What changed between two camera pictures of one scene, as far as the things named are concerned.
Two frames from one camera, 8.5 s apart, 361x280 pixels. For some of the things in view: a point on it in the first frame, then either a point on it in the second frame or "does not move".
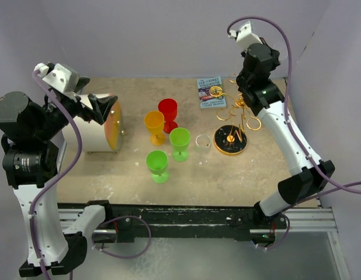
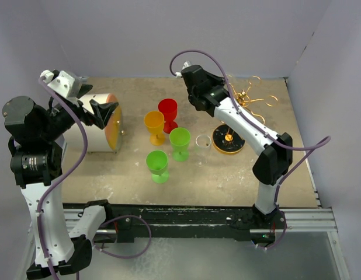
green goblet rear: x=179 y=139 does not move
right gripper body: x=240 y=78 → x=214 y=81
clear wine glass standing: x=202 y=145 does not move
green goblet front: x=157 y=161 does not move
